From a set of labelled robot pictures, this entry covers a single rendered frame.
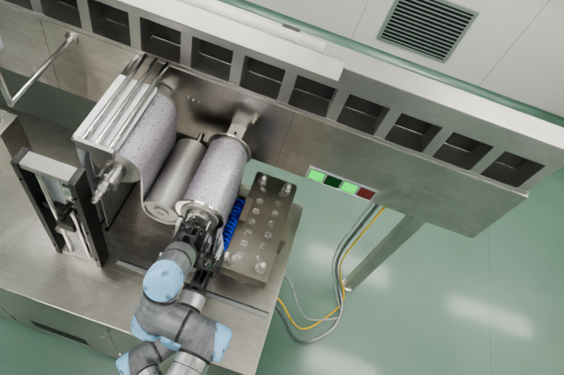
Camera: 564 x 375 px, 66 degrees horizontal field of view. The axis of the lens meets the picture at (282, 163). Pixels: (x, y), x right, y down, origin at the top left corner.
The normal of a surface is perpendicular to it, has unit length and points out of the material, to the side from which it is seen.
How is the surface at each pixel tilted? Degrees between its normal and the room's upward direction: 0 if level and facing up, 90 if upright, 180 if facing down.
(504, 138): 90
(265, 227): 0
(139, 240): 0
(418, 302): 0
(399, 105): 90
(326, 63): 54
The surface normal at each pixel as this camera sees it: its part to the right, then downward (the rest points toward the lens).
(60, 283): 0.22, -0.55
